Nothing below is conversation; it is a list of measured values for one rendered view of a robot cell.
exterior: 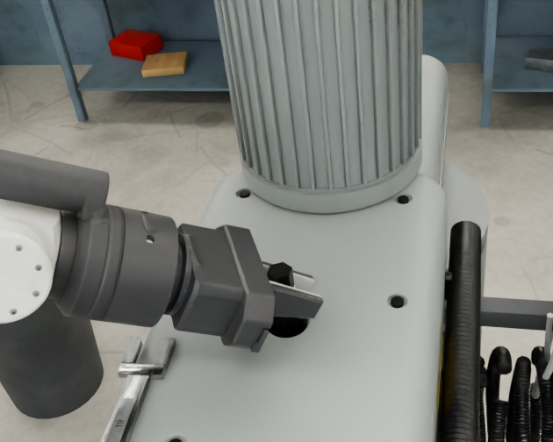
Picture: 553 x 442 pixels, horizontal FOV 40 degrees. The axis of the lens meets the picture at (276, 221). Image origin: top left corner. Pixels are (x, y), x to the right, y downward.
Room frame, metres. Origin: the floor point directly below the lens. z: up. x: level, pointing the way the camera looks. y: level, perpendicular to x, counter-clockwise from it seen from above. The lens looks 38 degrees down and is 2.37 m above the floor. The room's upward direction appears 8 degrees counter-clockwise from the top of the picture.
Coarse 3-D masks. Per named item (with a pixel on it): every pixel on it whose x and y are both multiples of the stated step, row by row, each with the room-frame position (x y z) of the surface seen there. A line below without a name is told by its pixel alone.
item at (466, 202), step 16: (448, 176) 1.10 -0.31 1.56; (464, 176) 1.09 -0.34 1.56; (448, 192) 1.06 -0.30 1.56; (464, 192) 1.05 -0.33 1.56; (480, 192) 1.04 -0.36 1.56; (448, 208) 1.01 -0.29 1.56; (464, 208) 1.01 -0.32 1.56; (480, 208) 1.00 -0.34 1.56; (448, 224) 0.97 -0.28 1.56; (480, 224) 0.96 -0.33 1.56; (448, 240) 0.93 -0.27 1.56; (448, 256) 0.89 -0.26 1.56; (480, 336) 0.87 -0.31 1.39; (480, 352) 0.86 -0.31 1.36
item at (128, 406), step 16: (128, 352) 0.46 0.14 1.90; (160, 352) 0.45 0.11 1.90; (128, 368) 0.44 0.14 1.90; (144, 368) 0.44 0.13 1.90; (160, 368) 0.43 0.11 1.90; (128, 384) 0.42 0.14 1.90; (144, 384) 0.42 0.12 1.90; (128, 400) 0.41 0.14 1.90; (112, 416) 0.39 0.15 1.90; (128, 416) 0.39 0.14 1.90; (112, 432) 0.38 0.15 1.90; (128, 432) 0.37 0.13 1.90
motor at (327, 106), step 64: (256, 0) 0.63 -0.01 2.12; (320, 0) 0.62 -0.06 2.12; (384, 0) 0.63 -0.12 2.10; (256, 64) 0.65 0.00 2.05; (320, 64) 0.61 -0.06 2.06; (384, 64) 0.63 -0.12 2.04; (256, 128) 0.66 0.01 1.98; (320, 128) 0.62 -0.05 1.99; (384, 128) 0.63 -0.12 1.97; (256, 192) 0.66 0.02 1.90; (320, 192) 0.62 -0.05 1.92; (384, 192) 0.62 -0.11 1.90
